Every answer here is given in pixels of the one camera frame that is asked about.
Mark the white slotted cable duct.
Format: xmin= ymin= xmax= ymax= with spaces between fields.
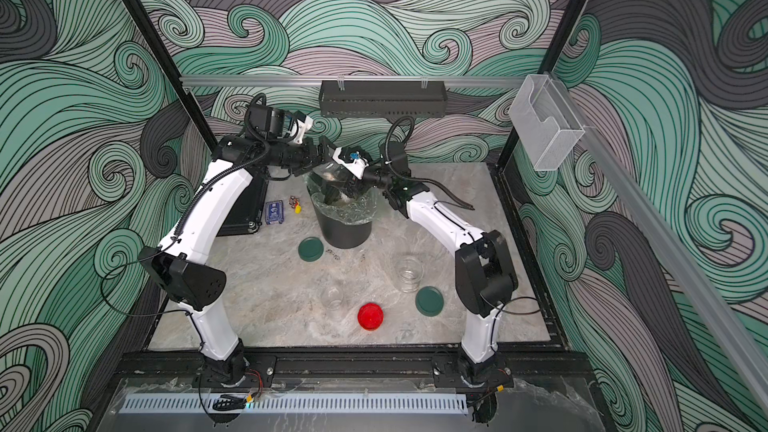
xmin=117 ymin=392 xmax=469 ymax=415

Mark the black corrugated cable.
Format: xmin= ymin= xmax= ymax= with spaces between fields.
xmin=383 ymin=115 xmax=476 ymax=211
xmin=173 ymin=92 xmax=271 ymax=241

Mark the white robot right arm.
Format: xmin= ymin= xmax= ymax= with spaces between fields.
xmin=351 ymin=166 xmax=518 ymax=384

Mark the aluminium wall rail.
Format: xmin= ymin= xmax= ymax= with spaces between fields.
xmin=180 ymin=74 xmax=525 ymax=89
xmin=548 ymin=74 xmax=768 ymax=415

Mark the red jar lid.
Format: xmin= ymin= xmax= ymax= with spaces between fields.
xmin=357 ymin=302 xmax=384 ymax=331

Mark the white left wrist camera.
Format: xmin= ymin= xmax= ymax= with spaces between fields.
xmin=248 ymin=103 xmax=315 ymax=145

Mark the black trash bin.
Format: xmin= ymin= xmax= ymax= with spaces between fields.
xmin=316 ymin=212 xmax=372 ymax=249

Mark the red yellow toy car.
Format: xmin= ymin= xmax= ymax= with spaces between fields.
xmin=289 ymin=196 xmax=302 ymax=214

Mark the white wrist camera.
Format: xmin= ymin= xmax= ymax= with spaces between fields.
xmin=248 ymin=103 xmax=315 ymax=145
xmin=332 ymin=147 xmax=368 ymax=180

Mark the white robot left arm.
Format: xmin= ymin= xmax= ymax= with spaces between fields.
xmin=138 ymin=135 xmax=335 ymax=387

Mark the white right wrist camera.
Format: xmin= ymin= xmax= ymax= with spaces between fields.
xmin=332 ymin=147 xmax=368 ymax=180

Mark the clear acrylic wall holder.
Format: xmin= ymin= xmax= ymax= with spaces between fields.
xmin=509 ymin=74 xmax=585 ymax=172

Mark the green-lidded oatmeal jar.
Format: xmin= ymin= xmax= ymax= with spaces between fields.
xmin=309 ymin=163 xmax=362 ymax=204
xmin=393 ymin=255 xmax=424 ymax=293

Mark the black hard case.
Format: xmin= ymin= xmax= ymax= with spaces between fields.
xmin=217 ymin=173 xmax=268 ymax=237

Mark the black corrugated right cable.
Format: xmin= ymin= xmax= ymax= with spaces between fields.
xmin=383 ymin=115 xmax=476 ymax=211

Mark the green jar lid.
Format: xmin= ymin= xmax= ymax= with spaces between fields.
xmin=297 ymin=237 xmax=325 ymax=262
xmin=415 ymin=286 xmax=444 ymax=317

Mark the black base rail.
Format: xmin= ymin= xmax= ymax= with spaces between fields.
xmin=116 ymin=345 xmax=596 ymax=390

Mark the aluminium right wall rail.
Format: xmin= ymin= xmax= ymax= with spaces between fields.
xmin=548 ymin=74 xmax=768 ymax=415

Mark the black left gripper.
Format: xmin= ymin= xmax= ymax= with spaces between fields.
xmin=266 ymin=137 xmax=343 ymax=177

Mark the blue card box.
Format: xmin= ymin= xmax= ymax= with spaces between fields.
xmin=265 ymin=200 xmax=285 ymax=225

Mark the black wall-mounted tray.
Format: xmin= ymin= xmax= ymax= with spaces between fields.
xmin=319 ymin=82 xmax=448 ymax=119

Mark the clear oatmeal jar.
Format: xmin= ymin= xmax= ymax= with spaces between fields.
xmin=320 ymin=284 xmax=344 ymax=312

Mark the black corrugated left cable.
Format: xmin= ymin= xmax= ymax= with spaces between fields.
xmin=173 ymin=92 xmax=271 ymax=241

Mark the clear plastic bin liner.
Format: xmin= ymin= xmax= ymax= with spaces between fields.
xmin=305 ymin=171 xmax=378 ymax=225

